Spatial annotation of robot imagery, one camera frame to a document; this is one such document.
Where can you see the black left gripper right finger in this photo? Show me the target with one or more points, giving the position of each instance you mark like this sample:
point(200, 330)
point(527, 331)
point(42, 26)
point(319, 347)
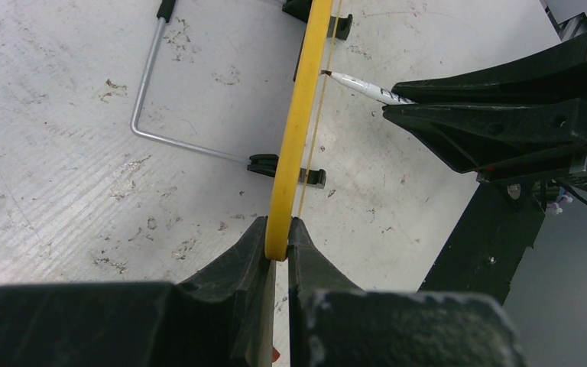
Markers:
point(333, 322)

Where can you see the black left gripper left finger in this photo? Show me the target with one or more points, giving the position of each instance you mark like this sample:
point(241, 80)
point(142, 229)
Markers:
point(220, 316)

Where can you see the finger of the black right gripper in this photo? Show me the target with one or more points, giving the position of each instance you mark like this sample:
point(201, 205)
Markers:
point(501, 142)
point(551, 75)

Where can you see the white whiteboard marker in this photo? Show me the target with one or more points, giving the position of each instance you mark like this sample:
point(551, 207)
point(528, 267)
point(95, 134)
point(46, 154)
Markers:
point(367, 89)

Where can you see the yellow framed whiteboard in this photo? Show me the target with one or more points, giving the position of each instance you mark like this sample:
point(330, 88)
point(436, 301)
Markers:
point(295, 133)

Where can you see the black whiteboard foot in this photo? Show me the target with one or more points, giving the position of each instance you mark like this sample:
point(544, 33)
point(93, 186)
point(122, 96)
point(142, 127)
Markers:
point(306, 10)
point(269, 165)

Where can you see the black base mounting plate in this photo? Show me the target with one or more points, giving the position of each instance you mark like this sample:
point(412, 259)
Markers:
point(488, 242)

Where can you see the aluminium rail right side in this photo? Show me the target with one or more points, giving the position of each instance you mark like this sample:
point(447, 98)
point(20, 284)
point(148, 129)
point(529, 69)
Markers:
point(572, 27)

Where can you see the metal wire whiteboard stand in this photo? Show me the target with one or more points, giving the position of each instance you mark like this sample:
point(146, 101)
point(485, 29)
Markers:
point(190, 85)

